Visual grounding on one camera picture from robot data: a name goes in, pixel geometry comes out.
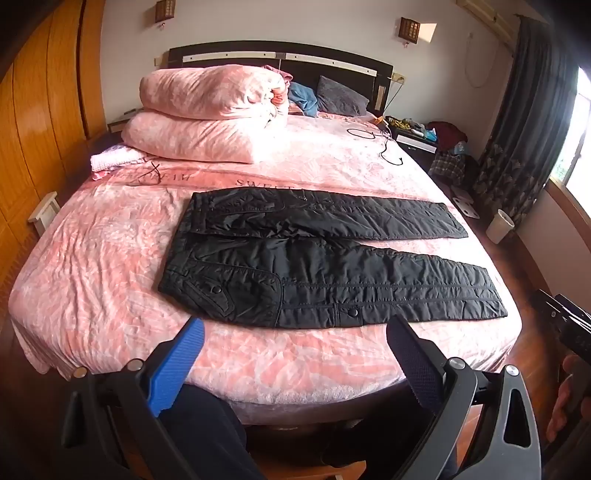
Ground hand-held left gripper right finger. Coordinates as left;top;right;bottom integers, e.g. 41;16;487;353
385;315;542;480

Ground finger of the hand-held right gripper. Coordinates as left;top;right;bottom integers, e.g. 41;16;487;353
530;288;591;329

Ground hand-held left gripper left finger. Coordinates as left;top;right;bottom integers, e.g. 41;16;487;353
60;316;206;480

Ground black quilted pants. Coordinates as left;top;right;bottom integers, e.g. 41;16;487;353
158;187;509;329

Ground person's right hand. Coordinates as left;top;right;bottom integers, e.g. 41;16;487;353
546;354;591;444

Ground person's leg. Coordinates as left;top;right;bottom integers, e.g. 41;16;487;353
159;383;266;480

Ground white waste bin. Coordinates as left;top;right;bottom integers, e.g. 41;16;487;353
486;209;515;245

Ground bed with pink sheet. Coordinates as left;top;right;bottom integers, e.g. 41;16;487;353
8;113;520;425

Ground window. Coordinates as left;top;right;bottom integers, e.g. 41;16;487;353
547;65;591;204

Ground plaid garment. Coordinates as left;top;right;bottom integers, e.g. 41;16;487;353
431;150;468;179

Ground dark patterned curtain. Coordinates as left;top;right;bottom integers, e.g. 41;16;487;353
473;16;580;229

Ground dark red garment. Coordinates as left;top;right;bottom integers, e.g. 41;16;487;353
427;121;469;148

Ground small white stool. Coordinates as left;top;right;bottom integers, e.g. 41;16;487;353
28;191;60;225

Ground dark nightstand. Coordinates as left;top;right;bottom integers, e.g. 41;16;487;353
383;115;438;155

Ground white pink knitted cloth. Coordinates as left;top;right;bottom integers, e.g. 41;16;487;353
90;144;146;181

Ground pink folded quilt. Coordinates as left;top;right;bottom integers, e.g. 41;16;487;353
121;111;289;164
139;65;291;121

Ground wooden nightstand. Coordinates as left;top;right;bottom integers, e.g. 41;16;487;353
107;108;139;134

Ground grey pillow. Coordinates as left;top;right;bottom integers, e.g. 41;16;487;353
316;75;371;116

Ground blue cloth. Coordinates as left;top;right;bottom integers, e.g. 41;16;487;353
287;82;320;116

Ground white air conditioner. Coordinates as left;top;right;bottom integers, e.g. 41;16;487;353
456;0;520;51

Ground dark wooden headboard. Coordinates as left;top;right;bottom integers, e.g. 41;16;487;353
167;41;394;116

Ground pink garment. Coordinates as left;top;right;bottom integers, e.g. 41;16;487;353
262;65;294;108

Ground black cable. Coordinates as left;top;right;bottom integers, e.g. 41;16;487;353
127;161;162;186
347;127;406;166

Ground wooden wall lamp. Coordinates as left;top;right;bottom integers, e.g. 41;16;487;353
399;17;437;45
154;0;178;24

